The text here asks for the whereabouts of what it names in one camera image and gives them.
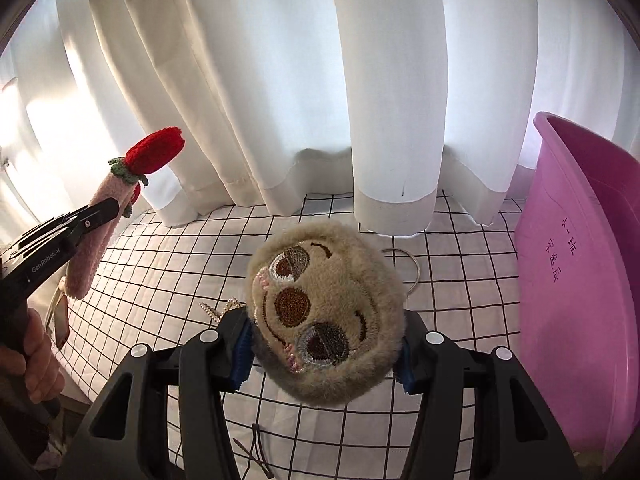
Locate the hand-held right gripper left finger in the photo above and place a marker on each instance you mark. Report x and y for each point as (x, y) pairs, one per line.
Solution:
(239, 360)

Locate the silver beaded hair accessory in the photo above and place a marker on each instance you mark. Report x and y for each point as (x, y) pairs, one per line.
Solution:
(217, 310)

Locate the purple plastic basin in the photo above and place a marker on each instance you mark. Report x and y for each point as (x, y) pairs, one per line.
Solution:
(580, 280)

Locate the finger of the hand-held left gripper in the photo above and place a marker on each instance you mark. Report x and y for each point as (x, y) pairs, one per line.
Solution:
(97, 215)

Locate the white curtain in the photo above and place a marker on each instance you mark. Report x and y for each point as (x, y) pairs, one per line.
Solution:
(300, 75)

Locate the pink knit strawberry hair clip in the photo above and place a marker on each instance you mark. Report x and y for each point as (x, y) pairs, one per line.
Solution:
(150, 152)

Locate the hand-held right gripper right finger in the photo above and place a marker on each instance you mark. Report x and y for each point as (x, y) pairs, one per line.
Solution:
(407, 367)

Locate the person's left hand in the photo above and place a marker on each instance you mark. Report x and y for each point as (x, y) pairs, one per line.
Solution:
(42, 355)

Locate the beige plush sloth face charm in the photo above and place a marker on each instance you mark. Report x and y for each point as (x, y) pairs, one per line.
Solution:
(322, 312)

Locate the brown and white hair clip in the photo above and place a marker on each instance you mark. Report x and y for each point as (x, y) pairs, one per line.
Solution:
(59, 315)

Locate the white black-grid bedsheet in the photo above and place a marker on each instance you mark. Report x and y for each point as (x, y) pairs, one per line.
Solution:
(165, 270)

